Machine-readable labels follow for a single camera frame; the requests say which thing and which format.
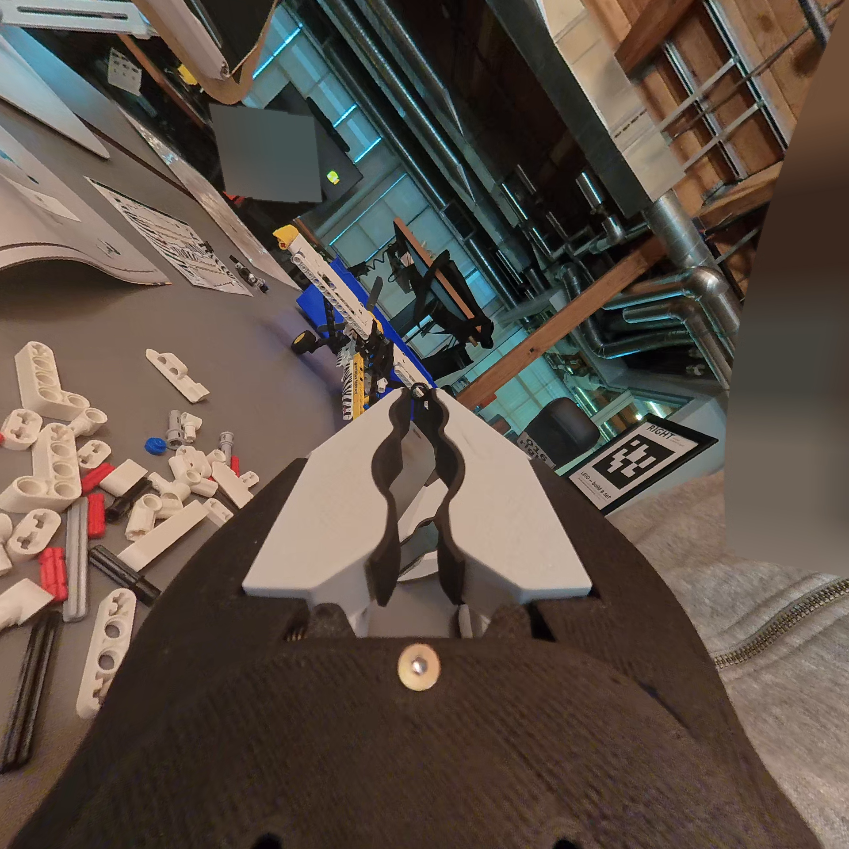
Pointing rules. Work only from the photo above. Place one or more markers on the white paper sheet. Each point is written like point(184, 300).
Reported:
point(219, 219)

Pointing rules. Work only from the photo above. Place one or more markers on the wooden ceiling beam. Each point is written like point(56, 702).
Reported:
point(564, 318)

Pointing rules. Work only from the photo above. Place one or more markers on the black framed marker sign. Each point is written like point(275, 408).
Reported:
point(643, 464)

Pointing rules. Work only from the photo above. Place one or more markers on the small dark lego assembly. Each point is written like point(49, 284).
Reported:
point(251, 273)

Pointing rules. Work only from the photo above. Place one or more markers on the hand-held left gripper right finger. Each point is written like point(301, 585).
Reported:
point(524, 530)

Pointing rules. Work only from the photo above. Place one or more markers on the blue plastic bin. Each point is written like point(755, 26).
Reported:
point(312, 305)

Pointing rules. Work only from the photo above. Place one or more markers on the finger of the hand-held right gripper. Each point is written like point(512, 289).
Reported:
point(418, 457)
point(421, 564)

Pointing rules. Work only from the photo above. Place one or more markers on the zebra striped sticker sheet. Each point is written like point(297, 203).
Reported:
point(166, 239)

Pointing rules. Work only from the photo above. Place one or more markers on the pile of loose lego pieces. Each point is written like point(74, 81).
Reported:
point(66, 477)

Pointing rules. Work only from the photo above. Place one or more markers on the open instruction booklet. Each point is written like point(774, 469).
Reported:
point(60, 225)

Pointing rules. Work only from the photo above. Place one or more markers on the white yellow lego plane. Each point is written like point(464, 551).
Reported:
point(345, 312)

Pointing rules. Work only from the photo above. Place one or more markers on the white lego panel piece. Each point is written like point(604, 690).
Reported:
point(176, 375)

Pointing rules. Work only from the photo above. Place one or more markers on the white desk lamp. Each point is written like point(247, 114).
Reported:
point(232, 40)

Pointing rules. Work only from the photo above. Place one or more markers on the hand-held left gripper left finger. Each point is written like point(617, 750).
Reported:
point(318, 524)

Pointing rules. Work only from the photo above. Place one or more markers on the black screen with sticker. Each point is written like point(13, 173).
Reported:
point(338, 159)

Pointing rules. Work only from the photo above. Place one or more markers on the person's grey hoodie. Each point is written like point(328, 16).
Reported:
point(763, 663)

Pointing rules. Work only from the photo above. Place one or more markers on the silver metal pipes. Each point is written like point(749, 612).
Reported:
point(690, 285)

